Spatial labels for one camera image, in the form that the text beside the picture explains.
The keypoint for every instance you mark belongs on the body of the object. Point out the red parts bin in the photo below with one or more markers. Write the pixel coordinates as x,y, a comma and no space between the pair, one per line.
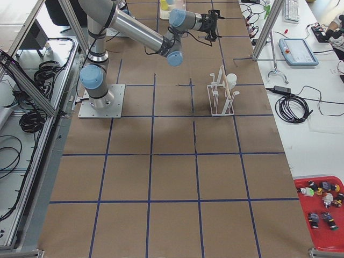
321,199

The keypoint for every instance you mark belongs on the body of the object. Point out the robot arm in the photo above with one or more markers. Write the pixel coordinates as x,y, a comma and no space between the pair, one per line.
144,50

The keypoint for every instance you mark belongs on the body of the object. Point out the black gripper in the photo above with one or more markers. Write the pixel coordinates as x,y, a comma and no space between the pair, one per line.
206,23

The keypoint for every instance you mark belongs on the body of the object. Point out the aluminium frame post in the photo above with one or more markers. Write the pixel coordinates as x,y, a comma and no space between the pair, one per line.
266,29

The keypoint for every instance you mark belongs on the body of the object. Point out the yellow plastic cup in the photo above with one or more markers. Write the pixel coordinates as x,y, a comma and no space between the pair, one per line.
164,5

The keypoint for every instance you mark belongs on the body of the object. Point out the white computer keyboard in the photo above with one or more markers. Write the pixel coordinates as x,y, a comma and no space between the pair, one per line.
291,11

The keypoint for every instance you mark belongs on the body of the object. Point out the metal reacher grabber tool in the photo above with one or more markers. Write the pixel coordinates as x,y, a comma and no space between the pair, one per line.
275,71

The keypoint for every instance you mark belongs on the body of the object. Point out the white wire cup rack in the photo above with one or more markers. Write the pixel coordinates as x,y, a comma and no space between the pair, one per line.
221,98

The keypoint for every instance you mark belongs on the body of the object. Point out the black power adapter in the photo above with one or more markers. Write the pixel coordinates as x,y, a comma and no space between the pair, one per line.
280,90

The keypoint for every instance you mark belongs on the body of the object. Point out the cream white plastic cup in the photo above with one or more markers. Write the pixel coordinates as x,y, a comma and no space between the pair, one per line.
231,80

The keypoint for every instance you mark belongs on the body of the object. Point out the left teach pendant tablet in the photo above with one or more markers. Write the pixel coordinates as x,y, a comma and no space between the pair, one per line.
297,52

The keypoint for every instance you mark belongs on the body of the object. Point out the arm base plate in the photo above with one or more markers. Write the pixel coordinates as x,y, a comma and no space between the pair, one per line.
110,106

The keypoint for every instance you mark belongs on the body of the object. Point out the cream plastic tray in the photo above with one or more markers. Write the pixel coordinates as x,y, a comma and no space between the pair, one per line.
172,4

